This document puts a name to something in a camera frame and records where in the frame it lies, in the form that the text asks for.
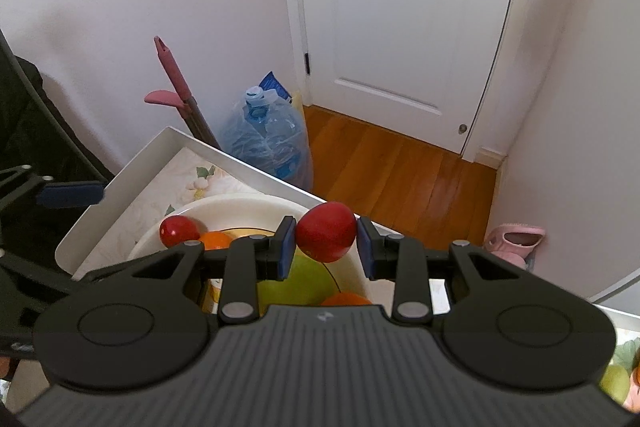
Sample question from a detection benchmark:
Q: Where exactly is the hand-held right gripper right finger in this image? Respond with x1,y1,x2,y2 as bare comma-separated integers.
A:
356,216,557,324

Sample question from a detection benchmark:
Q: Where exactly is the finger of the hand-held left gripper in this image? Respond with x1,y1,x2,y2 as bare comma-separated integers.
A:
0,164,109,209

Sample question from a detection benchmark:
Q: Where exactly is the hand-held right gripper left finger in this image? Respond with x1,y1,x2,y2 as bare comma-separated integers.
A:
82,215,298,324

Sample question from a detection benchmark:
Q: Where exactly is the large green apple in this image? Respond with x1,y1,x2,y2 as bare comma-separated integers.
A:
257,252,342,308

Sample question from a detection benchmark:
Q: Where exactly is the red plum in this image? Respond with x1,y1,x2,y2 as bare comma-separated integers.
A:
159,215,200,249
295,201,358,263

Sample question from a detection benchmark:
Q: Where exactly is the large orange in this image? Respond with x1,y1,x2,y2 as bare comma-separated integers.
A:
320,291,374,307

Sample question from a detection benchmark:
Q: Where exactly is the cream bowl with duck print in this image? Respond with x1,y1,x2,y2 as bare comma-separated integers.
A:
126,193,401,315

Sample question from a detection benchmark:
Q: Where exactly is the small tangerine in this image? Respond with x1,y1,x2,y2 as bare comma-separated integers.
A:
197,231,234,251

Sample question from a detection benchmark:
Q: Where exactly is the floral tablecloth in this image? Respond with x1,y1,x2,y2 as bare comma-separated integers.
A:
74,147,640,422

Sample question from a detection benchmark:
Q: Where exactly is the white raised-rim table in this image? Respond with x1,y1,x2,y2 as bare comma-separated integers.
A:
55,126,640,423

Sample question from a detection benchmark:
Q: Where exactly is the plastic bag with water bottle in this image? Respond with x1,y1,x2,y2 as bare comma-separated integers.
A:
220,86,314,188

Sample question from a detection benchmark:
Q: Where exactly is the pink slipper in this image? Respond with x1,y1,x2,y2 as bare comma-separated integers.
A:
483,222,546,271

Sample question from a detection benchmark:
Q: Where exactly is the blue packet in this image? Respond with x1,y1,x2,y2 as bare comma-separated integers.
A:
258,71,294,103

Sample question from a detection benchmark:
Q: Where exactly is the white panel door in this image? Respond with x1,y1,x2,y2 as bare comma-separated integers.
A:
291,0,529,158

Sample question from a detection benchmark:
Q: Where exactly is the white refrigerator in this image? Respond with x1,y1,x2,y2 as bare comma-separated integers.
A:
505,0,640,304

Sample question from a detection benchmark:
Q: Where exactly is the small green apple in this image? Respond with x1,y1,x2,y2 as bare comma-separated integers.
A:
600,364,632,409

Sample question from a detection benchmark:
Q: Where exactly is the pink mop handle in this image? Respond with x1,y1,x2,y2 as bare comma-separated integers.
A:
144,36,221,150

